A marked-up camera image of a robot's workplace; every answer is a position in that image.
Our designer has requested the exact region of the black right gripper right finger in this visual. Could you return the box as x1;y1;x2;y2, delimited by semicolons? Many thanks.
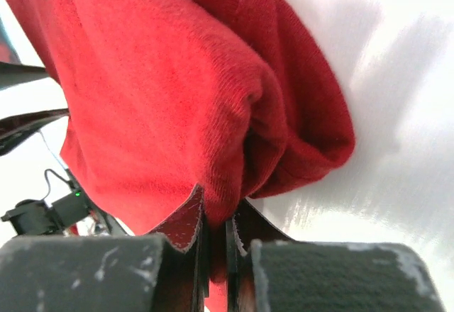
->
226;201;443;312

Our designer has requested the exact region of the dark red t-shirt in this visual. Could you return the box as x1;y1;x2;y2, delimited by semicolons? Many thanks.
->
1;0;355;311

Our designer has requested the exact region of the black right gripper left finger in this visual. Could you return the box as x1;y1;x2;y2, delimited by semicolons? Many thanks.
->
1;186;208;311

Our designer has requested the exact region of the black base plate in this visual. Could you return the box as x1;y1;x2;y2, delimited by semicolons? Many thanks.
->
1;169;128;236

